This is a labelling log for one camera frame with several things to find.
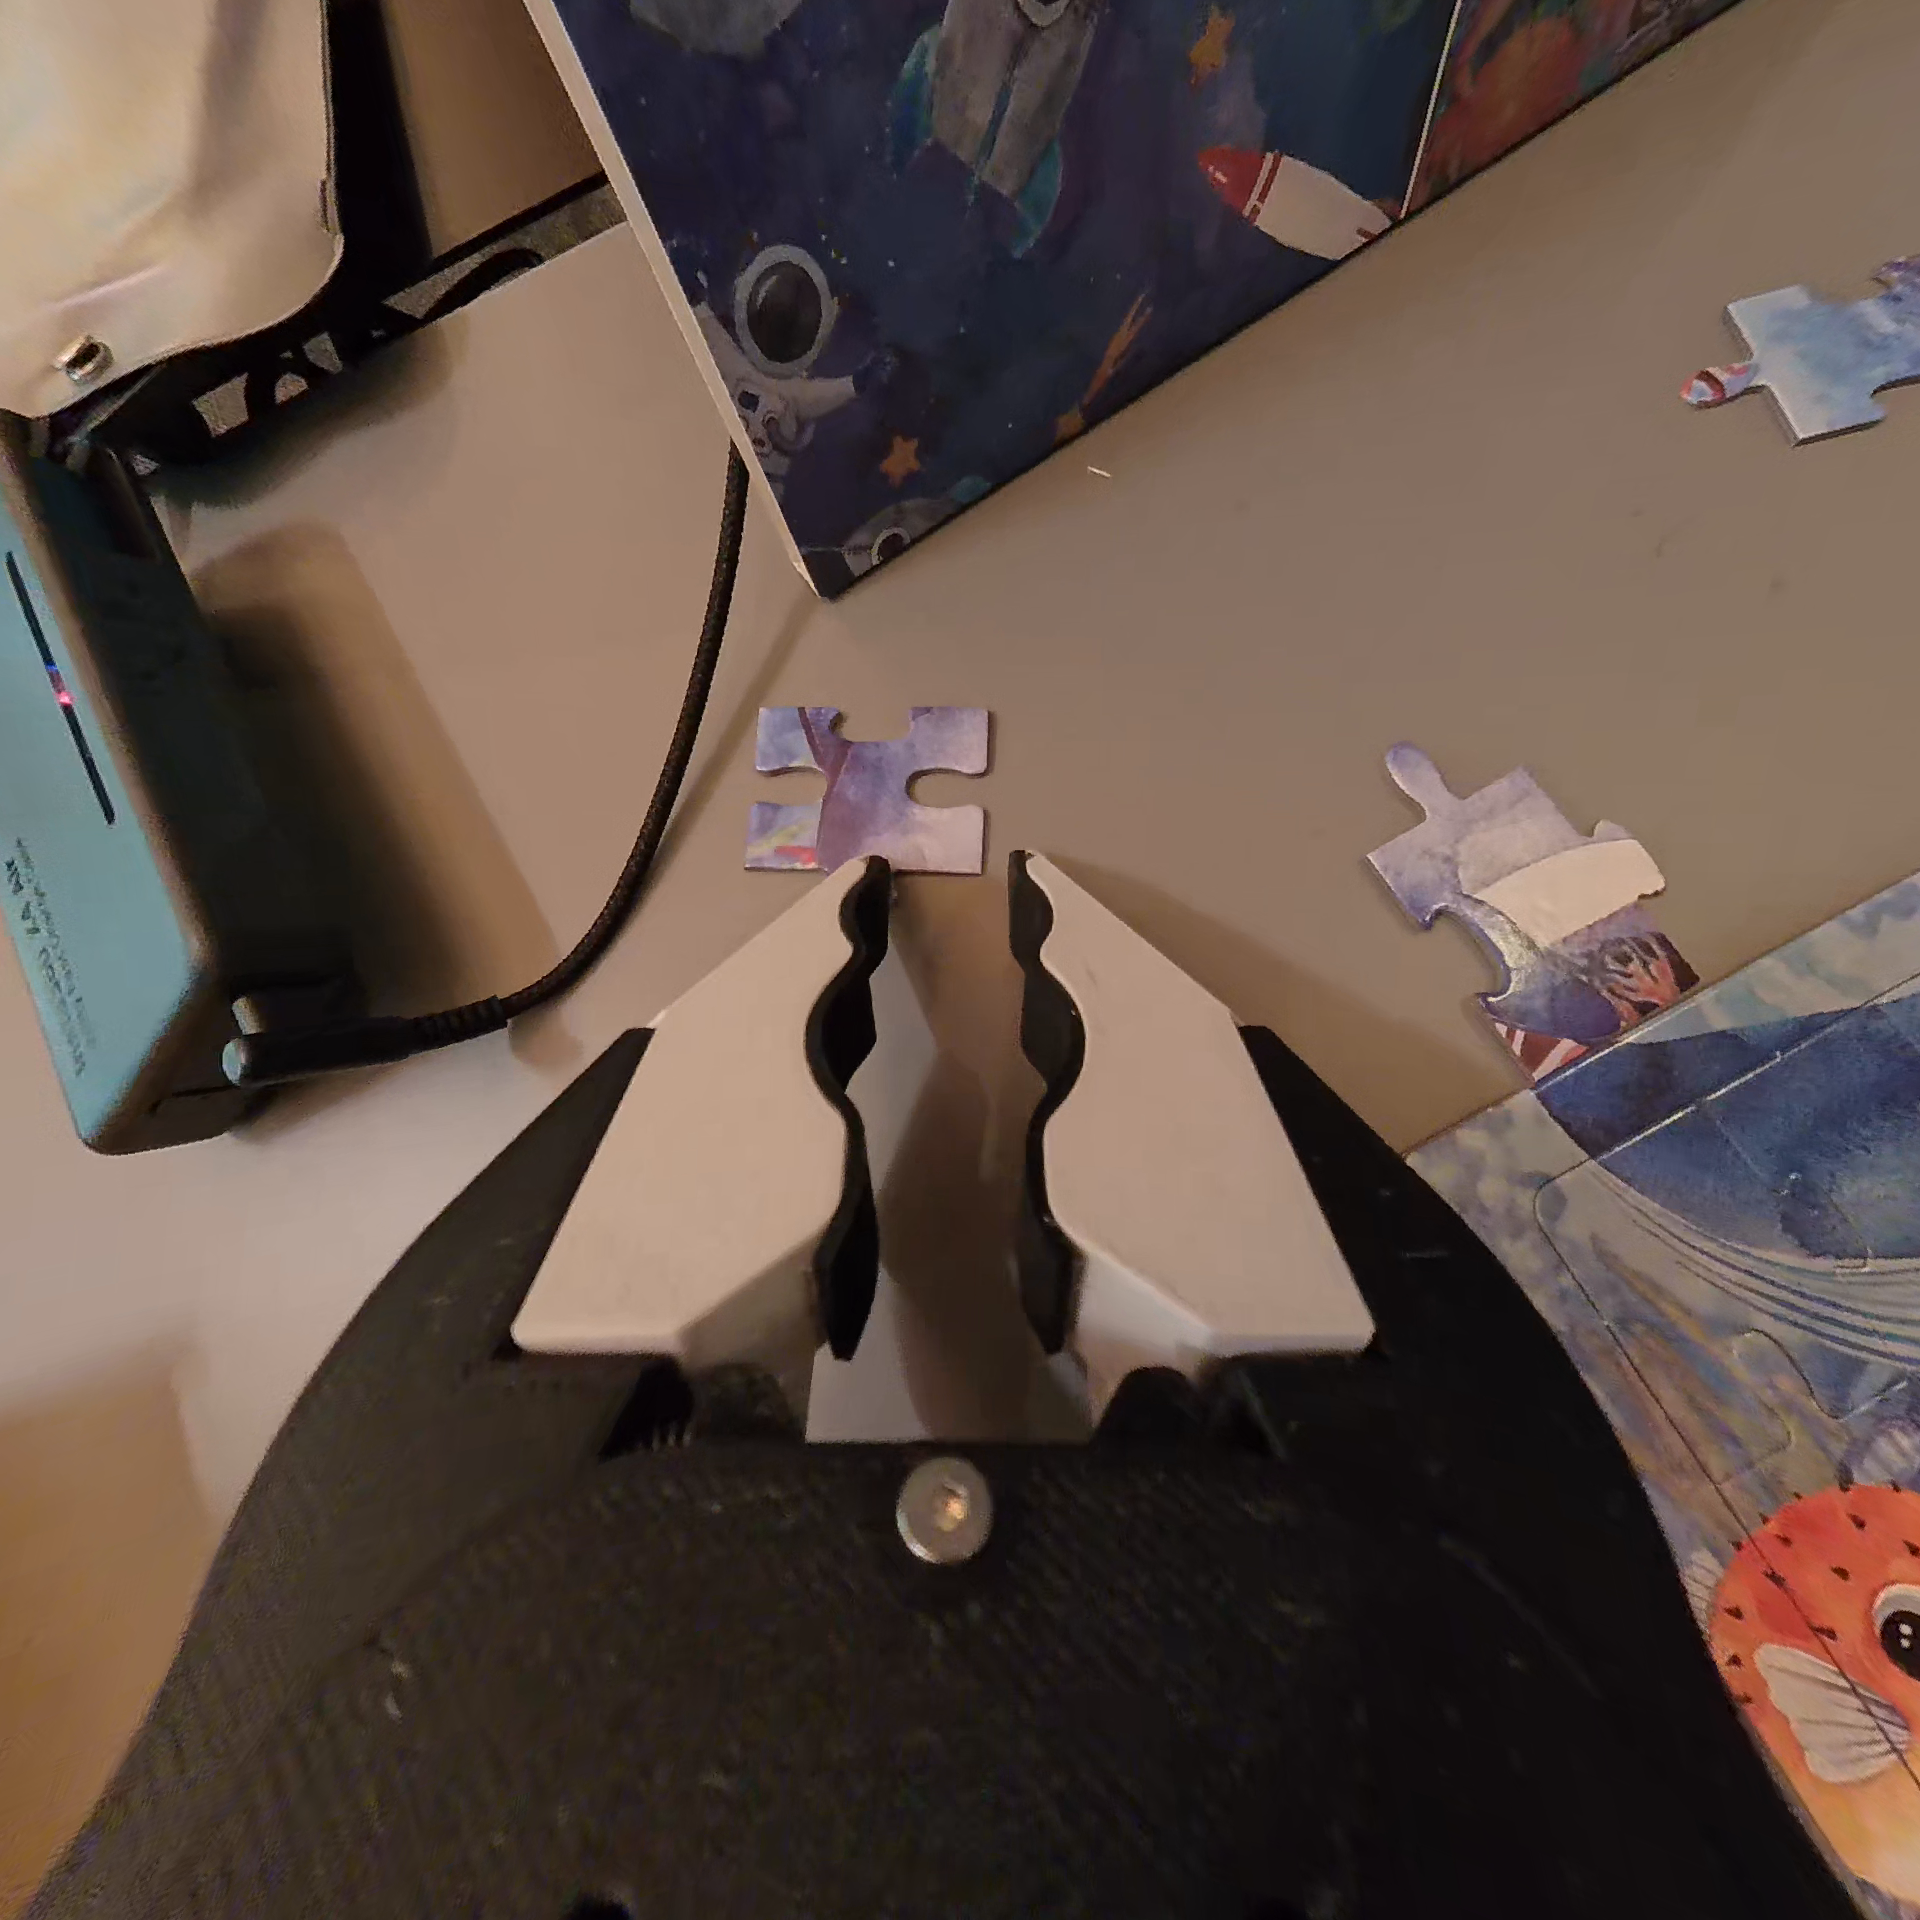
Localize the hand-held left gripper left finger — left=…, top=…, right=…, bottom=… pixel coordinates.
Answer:
left=509, top=855, right=896, bottom=1413

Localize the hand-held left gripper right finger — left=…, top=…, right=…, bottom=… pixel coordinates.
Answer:
left=1005, top=850, right=1376, bottom=1420

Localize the purple blue puzzle piece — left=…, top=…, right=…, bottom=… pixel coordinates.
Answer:
left=745, top=703, right=994, bottom=883

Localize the striped white purple puzzle piece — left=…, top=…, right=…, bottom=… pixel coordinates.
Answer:
left=1363, top=742, right=1704, bottom=1085

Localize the assembled sea jigsaw puzzle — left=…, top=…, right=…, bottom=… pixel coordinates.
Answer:
left=1408, top=870, right=1920, bottom=1920

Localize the black handheld device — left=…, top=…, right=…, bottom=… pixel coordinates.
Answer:
left=0, top=434, right=365, bottom=1157

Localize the illustrated puzzle box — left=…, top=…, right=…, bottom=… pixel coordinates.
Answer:
left=520, top=0, right=1749, bottom=602

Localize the blue white puzzle piece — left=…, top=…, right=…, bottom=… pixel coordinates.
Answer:
left=1679, top=257, right=1920, bottom=449

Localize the pale cloth pouch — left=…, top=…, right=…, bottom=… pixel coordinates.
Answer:
left=0, top=0, right=350, bottom=414

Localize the black braided cable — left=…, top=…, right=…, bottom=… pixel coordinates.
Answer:
left=224, top=441, right=751, bottom=1087

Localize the black printed strap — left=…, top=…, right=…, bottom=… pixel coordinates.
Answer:
left=45, top=0, right=549, bottom=482

